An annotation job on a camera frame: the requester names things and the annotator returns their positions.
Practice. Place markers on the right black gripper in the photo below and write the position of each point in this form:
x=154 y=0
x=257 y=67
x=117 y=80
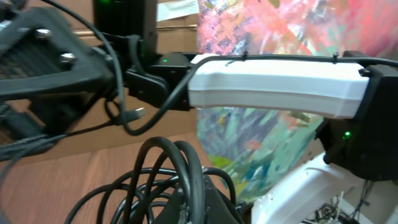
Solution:
x=41 y=56

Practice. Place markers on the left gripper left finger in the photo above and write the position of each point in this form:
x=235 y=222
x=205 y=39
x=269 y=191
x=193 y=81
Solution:
x=176 y=211

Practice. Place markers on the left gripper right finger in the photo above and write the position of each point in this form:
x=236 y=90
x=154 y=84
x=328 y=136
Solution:
x=218 y=210

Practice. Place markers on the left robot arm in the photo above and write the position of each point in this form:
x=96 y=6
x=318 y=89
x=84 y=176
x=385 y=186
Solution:
x=293 y=199

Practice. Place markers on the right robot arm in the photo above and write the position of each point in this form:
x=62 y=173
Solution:
x=364 y=144

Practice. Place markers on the colourful painted backdrop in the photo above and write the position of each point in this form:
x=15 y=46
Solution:
x=258 y=114

